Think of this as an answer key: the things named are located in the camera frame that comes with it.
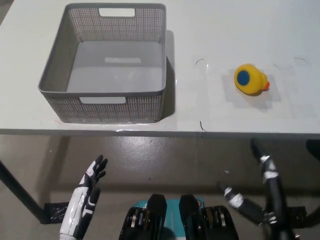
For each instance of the white and black left hand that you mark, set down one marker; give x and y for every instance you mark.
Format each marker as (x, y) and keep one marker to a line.
(75, 210)

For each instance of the yellow duck toy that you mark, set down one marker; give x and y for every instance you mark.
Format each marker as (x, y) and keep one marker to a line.
(253, 83)

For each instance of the grey perforated plastic basket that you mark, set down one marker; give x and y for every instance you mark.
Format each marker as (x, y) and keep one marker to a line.
(110, 110)

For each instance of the black table leg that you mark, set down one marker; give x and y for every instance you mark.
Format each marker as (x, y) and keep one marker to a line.
(20, 192)

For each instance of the black right hand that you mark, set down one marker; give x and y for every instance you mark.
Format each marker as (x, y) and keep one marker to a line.
(272, 190)

